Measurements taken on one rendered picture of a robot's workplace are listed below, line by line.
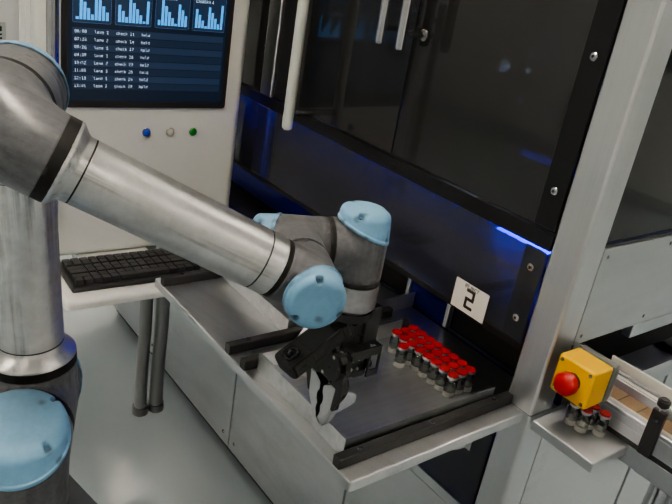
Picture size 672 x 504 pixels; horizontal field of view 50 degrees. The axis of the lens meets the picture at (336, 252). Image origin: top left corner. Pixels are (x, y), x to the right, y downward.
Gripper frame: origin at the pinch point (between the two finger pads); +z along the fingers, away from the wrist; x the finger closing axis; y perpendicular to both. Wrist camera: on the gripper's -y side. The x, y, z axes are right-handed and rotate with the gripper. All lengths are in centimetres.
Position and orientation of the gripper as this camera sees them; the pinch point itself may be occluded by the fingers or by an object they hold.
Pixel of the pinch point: (318, 418)
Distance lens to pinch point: 115.5
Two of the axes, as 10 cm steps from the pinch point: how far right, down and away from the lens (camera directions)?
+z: -1.6, 9.0, 4.0
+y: 7.9, -1.2, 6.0
